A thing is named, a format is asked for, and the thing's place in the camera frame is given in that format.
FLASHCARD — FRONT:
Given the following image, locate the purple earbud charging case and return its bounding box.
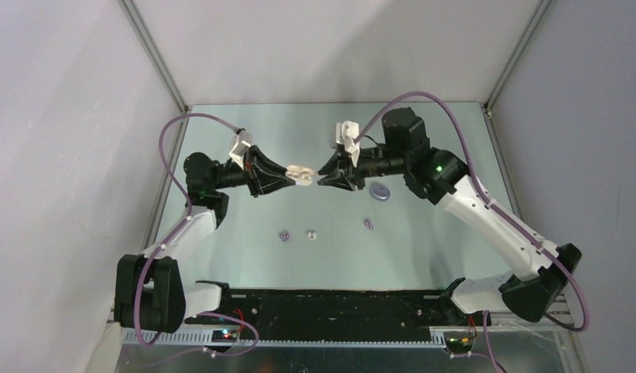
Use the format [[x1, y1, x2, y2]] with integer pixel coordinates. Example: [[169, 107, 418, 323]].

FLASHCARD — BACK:
[[369, 183, 391, 202]]

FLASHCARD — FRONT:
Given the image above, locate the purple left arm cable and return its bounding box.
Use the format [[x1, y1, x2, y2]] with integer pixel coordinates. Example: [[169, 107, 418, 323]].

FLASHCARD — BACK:
[[132, 113, 260, 357]]

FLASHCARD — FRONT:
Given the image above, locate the controller board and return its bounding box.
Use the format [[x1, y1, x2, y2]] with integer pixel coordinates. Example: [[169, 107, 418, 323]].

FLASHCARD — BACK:
[[211, 329, 239, 343], [445, 337, 474, 355]]

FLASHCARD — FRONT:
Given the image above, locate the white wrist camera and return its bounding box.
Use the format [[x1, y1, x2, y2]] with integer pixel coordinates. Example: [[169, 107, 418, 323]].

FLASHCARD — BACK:
[[229, 128, 253, 169], [334, 120, 361, 167]]

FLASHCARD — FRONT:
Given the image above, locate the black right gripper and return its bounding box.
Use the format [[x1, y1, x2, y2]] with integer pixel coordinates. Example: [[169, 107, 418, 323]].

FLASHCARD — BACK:
[[319, 147, 409, 192]]

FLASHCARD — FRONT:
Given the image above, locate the white earbud charging case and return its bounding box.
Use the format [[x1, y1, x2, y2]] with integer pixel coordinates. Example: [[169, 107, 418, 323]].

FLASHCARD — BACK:
[[285, 165, 316, 187]]

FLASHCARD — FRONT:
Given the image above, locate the left controller board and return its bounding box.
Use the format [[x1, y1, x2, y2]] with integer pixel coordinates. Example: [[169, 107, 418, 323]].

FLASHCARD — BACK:
[[211, 329, 239, 343]]

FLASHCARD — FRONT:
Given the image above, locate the purple earbud near case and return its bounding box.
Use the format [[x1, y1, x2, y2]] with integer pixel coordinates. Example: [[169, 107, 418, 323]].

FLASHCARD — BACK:
[[363, 218, 374, 230]]

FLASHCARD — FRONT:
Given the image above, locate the right controller board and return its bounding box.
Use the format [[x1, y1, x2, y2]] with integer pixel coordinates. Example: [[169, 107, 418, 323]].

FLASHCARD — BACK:
[[445, 337, 474, 355]]

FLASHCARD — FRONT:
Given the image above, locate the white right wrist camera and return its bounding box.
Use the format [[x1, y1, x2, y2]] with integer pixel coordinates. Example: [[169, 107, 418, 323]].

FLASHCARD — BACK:
[[334, 120, 361, 167]]

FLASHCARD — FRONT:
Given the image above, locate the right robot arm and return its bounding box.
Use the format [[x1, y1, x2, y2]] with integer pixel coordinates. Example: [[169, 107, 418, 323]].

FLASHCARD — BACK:
[[318, 107, 582, 325]]

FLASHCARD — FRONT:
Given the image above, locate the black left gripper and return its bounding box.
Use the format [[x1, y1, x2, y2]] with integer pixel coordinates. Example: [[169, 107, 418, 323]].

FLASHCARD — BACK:
[[211, 145, 294, 198]]

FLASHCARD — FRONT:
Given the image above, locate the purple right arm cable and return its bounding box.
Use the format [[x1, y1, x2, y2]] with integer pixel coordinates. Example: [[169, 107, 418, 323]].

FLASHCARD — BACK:
[[351, 91, 592, 373]]

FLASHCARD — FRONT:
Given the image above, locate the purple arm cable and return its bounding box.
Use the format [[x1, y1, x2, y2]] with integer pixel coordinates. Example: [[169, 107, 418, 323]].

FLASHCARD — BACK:
[[351, 91, 592, 373], [132, 113, 260, 357]]

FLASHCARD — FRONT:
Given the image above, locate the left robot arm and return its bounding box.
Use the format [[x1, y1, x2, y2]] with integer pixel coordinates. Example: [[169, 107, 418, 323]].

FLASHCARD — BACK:
[[114, 145, 316, 333]]

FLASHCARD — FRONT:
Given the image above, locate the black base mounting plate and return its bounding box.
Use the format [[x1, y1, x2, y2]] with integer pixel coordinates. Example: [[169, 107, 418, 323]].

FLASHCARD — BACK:
[[183, 288, 491, 343]]

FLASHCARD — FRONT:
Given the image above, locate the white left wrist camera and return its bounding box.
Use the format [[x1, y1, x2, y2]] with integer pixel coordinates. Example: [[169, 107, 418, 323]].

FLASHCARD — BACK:
[[229, 128, 253, 169]]

